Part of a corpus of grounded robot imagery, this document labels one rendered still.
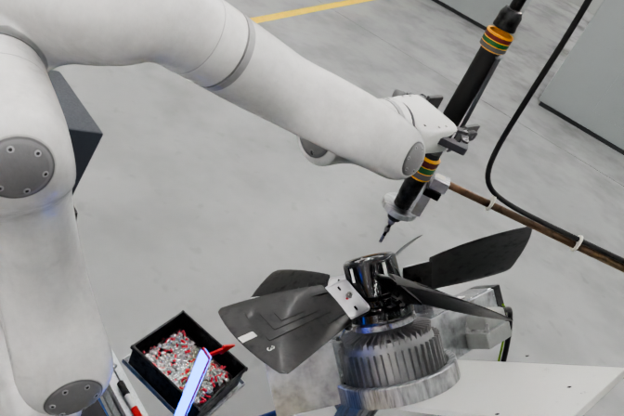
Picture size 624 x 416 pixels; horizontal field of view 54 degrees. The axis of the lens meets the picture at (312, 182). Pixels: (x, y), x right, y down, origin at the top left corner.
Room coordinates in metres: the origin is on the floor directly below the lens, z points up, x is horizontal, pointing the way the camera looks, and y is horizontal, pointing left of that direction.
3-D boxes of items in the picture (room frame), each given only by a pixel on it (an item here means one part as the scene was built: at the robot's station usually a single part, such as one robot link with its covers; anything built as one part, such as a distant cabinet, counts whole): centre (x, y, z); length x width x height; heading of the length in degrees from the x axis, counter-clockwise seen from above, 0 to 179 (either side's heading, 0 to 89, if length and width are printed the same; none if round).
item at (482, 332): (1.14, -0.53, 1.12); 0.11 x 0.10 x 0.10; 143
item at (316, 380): (0.90, -0.16, 0.98); 0.20 x 0.16 x 0.20; 53
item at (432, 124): (0.87, -0.10, 1.65); 0.11 x 0.10 x 0.07; 143
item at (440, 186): (0.96, -0.18, 1.49); 0.09 x 0.07 x 0.10; 88
